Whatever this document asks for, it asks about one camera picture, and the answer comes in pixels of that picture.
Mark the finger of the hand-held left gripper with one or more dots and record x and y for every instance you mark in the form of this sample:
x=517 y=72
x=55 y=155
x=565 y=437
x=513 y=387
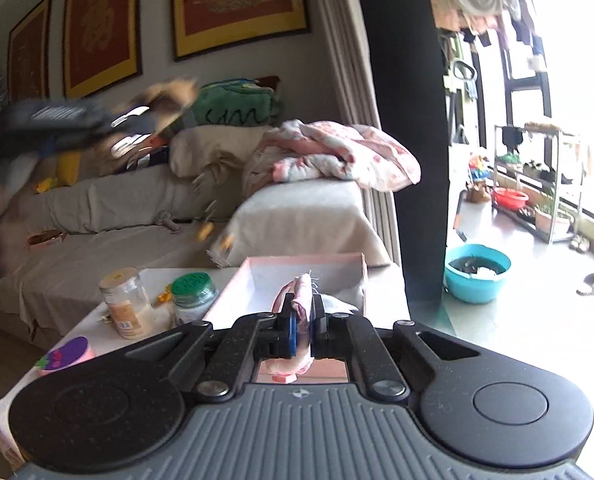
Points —
x=134 y=119

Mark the orange crumpled wrapper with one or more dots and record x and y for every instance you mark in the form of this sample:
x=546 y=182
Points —
x=165 y=295

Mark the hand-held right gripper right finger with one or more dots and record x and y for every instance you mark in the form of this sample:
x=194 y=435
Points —
x=319 y=327

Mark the beige curtain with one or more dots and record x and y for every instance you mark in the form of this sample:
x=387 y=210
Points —
x=347 y=85

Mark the yellow pillow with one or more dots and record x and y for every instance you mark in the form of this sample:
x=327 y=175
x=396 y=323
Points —
x=69 y=167

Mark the metal shoe rack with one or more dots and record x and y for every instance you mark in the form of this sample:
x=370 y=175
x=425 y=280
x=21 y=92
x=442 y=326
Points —
x=552 y=180

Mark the pink container purple lid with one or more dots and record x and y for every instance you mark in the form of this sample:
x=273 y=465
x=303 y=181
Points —
x=64 y=355

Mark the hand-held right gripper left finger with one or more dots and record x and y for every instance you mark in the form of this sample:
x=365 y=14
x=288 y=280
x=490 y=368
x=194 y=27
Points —
x=287 y=330

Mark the teal plastic basin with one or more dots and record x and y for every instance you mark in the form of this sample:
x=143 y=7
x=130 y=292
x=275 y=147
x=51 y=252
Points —
x=477 y=275

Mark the green lid jar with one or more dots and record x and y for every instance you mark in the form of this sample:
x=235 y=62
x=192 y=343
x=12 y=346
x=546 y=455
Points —
x=194 y=295

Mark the pink cardboard box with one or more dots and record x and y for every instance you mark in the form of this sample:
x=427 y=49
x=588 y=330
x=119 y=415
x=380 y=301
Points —
x=257 y=285

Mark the cream covered sofa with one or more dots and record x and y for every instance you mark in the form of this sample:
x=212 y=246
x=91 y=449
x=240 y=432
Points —
x=127 y=200

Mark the white waffle paper towel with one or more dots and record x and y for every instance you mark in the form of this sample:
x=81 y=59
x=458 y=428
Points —
x=344 y=305

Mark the pink floral blanket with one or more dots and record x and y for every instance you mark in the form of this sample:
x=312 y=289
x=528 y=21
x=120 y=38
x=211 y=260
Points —
x=337 y=155

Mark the pink lilac cloth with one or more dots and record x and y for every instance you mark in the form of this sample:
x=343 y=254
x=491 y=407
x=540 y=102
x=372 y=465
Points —
x=302 y=305

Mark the clear plastic jar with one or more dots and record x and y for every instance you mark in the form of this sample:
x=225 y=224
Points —
x=127 y=305

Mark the colourful toy figure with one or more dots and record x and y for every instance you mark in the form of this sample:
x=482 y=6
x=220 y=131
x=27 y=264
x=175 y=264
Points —
x=478 y=180

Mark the red plastic basin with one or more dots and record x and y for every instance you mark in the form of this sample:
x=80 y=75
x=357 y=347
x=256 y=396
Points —
x=511 y=199

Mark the red snack packet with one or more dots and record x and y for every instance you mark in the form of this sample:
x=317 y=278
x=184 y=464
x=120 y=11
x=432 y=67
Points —
x=44 y=239

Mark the cream pillow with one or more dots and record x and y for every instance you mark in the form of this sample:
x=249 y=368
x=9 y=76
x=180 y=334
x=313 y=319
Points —
x=217 y=152

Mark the grey slipper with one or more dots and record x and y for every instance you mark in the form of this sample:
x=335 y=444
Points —
x=593 y=284

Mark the grey dumbbell toy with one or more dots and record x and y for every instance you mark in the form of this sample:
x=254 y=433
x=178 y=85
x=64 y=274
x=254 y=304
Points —
x=168 y=221

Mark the beige shoes pair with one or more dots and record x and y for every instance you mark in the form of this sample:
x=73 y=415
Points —
x=579 y=244

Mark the tiger striped furry plush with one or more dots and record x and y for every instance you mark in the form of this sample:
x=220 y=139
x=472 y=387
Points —
x=169 y=95

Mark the green cushion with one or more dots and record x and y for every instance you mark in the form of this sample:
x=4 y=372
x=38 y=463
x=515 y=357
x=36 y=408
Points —
x=237 y=102

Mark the red gold framed picture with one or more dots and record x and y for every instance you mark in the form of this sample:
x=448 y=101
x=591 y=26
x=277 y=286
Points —
x=102 y=30
x=237 y=5
x=29 y=55

